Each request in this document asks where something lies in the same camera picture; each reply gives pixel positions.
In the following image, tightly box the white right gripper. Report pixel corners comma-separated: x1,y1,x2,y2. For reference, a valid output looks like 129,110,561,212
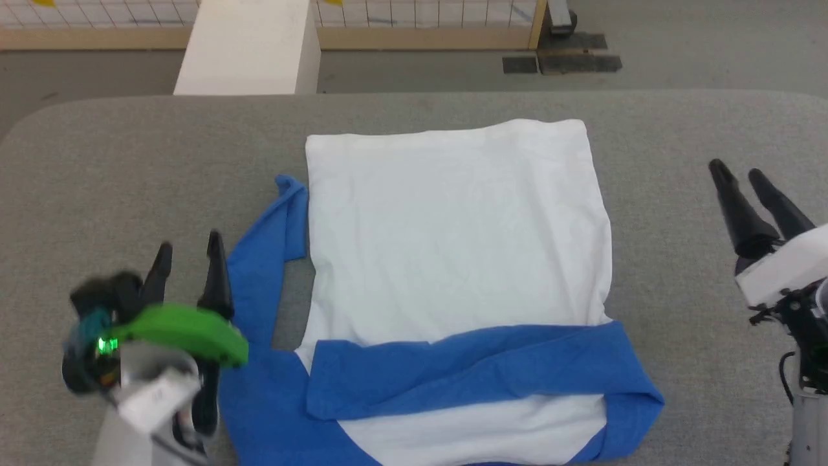
708,159,828,308

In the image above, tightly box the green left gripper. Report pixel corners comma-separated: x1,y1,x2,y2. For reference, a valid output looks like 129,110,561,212
113,230,250,370

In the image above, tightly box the blue and white garment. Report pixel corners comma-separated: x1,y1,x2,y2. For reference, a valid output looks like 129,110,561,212
217,118,666,466

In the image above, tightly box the grey fabric sofa cushion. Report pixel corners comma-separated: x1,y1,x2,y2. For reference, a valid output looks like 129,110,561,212
0,89,828,466

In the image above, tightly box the white rectangular box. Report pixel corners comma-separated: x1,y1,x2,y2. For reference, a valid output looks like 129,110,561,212
173,0,322,96

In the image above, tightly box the large dark floor plate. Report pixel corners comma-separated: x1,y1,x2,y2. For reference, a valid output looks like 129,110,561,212
537,32,623,74

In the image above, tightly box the grey metal stand leg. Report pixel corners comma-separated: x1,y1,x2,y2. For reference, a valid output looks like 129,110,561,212
547,0,578,35

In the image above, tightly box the lemon print wood-framed screen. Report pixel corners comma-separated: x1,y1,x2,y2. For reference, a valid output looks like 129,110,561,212
0,0,549,51

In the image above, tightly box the left arm teal-plug black cable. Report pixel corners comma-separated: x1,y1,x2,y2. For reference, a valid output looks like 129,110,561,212
70,309,122,363

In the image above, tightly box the arm teal-plug black cable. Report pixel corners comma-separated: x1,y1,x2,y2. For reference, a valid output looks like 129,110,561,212
779,349,803,407
70,309,122,363

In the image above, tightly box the right arm teal-plug black cable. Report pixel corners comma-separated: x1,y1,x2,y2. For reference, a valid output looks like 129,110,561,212
779,349,803,407

